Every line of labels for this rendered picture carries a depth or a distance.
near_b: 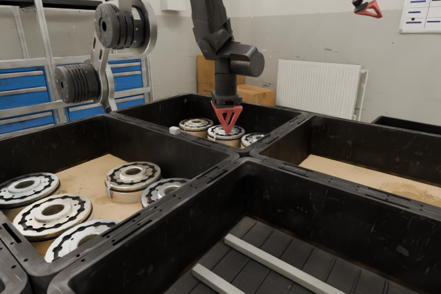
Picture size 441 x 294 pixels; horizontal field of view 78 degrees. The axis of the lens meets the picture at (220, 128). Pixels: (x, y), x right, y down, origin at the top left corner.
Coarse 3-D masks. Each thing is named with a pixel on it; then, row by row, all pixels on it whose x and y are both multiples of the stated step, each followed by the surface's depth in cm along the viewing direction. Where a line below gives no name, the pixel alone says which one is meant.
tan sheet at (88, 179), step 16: (96, 160) 64; (112, 160) 64; (64, 176) 57; (80, 176) 57; (96, 176) 57; (64, 192) 51; (80, 192) 51; (96, 192) 51; (96, 208) 47; (112, 208) 47; (128, 208) 47
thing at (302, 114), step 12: (180, 96) 84; (204, 96) 84; (132, 108) 70; (264, 108) 72; (276, 108) 70; (132, 120) 60; (180, 132) 53; (276, 132) 53; (216, 144) 47; (252, 144) 47; (240, 156) 45
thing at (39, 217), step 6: (48, 204) 41; (54, 204) 42; (60, 204) 42; (66, 204) 41; (42, 210) 40; (66, 210) 40; (36, 216) 39; (42, 216) 39; (48, 216) 39; (54, 216) 39; (60, 216) 39; (42, 222) 38
